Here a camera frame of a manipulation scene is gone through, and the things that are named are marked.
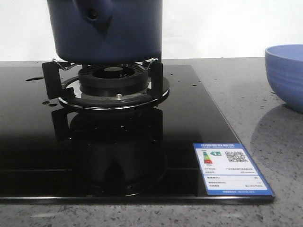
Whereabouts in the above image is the blue energy label sticker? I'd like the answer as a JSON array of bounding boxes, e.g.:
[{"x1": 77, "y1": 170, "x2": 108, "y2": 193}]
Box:
[{"x1": 193, "y1": 143, "x2": 273, "y2": 196}]

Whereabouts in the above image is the blue ceramic bowl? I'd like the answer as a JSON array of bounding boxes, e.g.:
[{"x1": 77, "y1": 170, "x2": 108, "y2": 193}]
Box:
[{"x1": 265, "y1": 44, "x2": 303, "y2": 113}]

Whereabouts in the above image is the black glass gas stove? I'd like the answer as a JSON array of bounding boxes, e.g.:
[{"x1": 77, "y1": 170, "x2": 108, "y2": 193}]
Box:
[{"x1": 0, "y1": 65, "x2": 274, "y2": 204}]

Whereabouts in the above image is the dark blue cooking pot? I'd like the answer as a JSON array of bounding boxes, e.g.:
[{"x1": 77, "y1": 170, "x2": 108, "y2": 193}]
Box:
[{"x1": 47, "y1": 0, "x2": 163, "y2": 64}]

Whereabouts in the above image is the right black gas burner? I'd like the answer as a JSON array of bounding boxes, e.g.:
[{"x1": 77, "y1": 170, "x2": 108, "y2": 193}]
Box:
[{"x1": 42, "y1": 58, "x2": 169, "y2": 111}]

